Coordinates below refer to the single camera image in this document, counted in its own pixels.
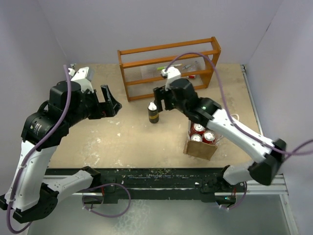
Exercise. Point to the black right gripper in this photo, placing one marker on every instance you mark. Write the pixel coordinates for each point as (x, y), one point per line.
(160, 93)

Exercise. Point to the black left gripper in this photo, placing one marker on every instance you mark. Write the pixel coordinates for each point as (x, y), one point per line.
(100, 107)

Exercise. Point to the black beverage can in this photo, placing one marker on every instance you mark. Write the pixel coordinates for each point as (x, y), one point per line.
(153, 113)

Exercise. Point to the brown canvas tote bag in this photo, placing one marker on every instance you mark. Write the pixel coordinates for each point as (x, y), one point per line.
(200, 150)

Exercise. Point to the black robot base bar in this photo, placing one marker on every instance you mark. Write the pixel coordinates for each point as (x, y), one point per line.
(203, 184)

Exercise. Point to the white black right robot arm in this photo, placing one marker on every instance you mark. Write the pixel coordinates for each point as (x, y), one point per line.
(267, 155)

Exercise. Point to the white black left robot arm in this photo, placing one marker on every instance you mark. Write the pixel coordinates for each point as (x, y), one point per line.
(29, 197)

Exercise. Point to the green white marker pen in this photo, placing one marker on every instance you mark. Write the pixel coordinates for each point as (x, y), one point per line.
(164, 67)

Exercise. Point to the orange wooden shelf rack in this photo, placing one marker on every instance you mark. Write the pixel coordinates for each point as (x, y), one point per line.
(139, 66)

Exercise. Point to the red white small box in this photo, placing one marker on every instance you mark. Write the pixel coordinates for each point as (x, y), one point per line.
(193, 76)

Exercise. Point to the grey metal clips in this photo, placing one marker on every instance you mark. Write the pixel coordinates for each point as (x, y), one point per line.
(191, 67)

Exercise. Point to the red soda can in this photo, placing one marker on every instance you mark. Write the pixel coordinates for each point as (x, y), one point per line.
(209, 137)
(198, 129)

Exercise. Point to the purple soda can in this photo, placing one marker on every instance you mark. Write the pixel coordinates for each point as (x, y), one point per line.
(196, 137)

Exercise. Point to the red soda can near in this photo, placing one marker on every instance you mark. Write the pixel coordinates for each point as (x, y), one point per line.
(209, 137)

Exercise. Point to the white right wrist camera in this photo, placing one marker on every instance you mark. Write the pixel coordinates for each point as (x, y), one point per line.
(170, 75)

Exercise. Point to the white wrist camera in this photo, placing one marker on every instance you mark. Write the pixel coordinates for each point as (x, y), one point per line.
(83, 77)
(170, 75)

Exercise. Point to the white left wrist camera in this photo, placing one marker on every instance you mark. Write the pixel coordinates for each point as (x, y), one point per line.
(83, 77)

